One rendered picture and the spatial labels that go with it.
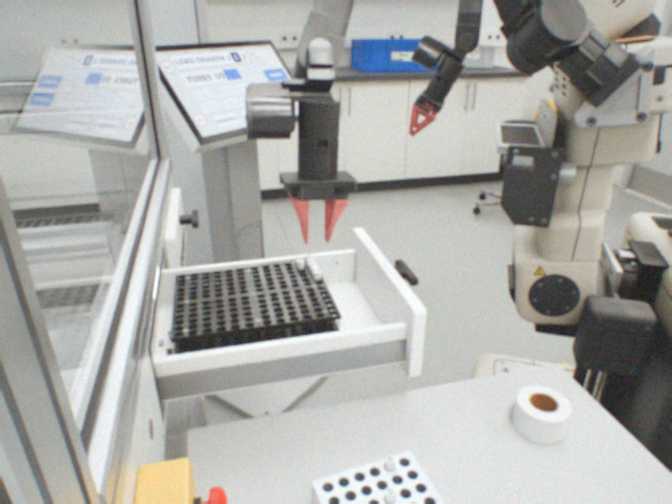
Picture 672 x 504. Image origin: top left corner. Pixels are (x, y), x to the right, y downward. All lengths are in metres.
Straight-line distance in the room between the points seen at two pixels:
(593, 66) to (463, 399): 0.54
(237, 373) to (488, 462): 0.33
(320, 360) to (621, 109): 0.61
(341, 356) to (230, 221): 1.07
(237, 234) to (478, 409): 1.14
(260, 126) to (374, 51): 3.29
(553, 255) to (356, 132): 2.85
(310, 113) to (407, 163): 3.36
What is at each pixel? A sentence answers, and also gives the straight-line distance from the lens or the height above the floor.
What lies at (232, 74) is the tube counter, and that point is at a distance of 1.62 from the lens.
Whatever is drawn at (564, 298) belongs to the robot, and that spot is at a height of 0.72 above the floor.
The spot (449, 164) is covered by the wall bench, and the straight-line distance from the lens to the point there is 4.18.
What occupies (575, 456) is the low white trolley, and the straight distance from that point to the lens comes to 0.74.
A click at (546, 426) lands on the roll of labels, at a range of 0.72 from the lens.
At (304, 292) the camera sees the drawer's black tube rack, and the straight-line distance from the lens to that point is 0.73.
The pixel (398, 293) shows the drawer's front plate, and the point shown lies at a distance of 0.68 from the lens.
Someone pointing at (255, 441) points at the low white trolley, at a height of 0.76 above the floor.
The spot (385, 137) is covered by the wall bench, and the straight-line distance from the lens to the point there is 3.90.
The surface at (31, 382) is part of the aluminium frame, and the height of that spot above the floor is 1.11.
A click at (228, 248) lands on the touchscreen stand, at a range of 1.72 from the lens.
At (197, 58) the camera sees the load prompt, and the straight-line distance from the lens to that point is 1.58.
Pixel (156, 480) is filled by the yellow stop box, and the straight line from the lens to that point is 0.48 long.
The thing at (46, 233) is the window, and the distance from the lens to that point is 0.37.
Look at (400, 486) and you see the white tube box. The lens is 0.60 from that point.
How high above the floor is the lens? 1.26
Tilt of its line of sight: 26 degrees down
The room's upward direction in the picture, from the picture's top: straight up
